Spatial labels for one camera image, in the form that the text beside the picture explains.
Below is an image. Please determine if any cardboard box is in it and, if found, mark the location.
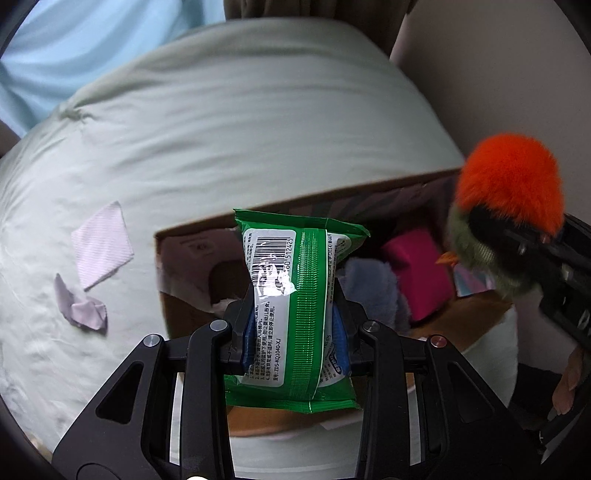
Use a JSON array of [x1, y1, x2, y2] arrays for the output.
[[154, 168, 518, 437]]

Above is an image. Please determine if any beige curtain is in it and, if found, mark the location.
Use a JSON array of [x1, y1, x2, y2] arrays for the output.
[[224, 0, 419, 24]]

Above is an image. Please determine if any crumpled lilac cloth piece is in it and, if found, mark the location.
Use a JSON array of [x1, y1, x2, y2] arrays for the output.
[[53, 272, 109, 330]]

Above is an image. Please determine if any orange fluffy pompom keychain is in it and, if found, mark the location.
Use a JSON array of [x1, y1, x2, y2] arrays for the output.
[[455, 133, 565, 234]]

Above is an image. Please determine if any light blue hanging cloth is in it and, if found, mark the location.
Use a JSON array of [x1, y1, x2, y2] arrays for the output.
[[0, 0, 227, 139]]

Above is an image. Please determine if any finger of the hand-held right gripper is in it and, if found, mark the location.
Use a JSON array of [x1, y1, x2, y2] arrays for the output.
[[468, 210, 568, 282]]

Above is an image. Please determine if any green wet wipes packet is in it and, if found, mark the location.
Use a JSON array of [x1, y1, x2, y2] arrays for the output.
[[224, 209, 371, 414]]

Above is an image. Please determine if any square lilac striped cloth piece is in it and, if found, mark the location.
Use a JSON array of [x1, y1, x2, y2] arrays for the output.
[[71, 200, 134, 291]]

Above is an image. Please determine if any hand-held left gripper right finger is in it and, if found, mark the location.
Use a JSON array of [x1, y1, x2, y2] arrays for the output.
[[333, 278, 541, 480]]

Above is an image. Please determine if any person's right hand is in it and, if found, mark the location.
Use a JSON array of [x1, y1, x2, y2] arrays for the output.
[[551, 344, 588, 416]]

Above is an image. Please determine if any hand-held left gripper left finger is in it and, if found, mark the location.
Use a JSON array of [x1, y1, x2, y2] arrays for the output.
[[52, 284, 257, 480]]

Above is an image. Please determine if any grey fluffy plush item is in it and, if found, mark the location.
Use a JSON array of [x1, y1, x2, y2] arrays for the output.
[[339, 257, 411, 335]]

